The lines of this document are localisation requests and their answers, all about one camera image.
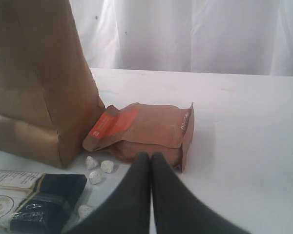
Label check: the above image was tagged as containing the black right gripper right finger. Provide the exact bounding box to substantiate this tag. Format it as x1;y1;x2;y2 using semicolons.
151;152;248;234

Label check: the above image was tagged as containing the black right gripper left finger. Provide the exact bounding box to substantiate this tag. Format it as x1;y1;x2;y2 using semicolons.
67;152;151;234

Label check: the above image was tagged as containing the brown paper shopping bag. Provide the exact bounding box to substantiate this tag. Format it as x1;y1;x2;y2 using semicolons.
0;0;105;168

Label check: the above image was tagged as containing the white wrapped candy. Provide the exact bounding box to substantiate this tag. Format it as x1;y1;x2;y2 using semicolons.
101;160;114;174
89;171;103;185
85;156;99;171
78;204;93;219

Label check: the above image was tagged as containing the brown pouch with orange label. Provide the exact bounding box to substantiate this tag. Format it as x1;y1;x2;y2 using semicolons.
83;103;194;172

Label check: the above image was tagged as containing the dark blue noodle packet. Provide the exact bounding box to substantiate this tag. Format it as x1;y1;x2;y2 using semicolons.
0;170;87;234

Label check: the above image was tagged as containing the white backdrop curtain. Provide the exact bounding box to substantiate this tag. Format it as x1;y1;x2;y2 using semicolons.
70;0;293;76

